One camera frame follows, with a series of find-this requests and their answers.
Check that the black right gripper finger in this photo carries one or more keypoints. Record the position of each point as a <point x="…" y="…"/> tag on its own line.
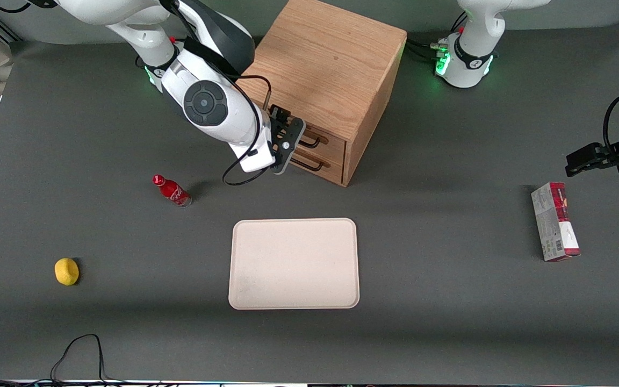
<point x="281" y="113"/>
<point x="303" y="141"/>

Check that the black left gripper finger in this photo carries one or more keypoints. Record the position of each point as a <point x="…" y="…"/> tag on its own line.
<point x="586" y="154"/>
<point x="589" y="167"/>

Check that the wooden drawer front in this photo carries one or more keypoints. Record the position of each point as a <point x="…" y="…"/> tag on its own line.
<point x="335" y="148"/>
<point x="336" y="173"/>

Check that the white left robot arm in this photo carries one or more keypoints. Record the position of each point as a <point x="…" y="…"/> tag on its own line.
<point x="473" y="59"/>

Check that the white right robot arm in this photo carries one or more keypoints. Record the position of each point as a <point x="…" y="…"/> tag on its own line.
<point x="207" y="102"/>

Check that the wooden drawer cabinet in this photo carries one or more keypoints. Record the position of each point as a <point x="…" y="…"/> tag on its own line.
<point x="331" y="59"/>

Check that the grey and red carton box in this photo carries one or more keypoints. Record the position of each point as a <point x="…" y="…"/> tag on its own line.
<point x="554" y="223"/>

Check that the red soda bottle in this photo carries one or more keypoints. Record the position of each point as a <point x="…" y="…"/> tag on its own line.
<point x="172" y="191"/>

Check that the beige plastic tray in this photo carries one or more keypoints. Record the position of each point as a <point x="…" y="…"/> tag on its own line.
<point x="293" y="263"/>

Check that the yellow lemon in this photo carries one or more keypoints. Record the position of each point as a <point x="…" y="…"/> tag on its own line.
<point x="66" y="271"/>

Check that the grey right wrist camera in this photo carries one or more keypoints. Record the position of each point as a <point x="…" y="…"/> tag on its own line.
<point x="289" y="153"/>

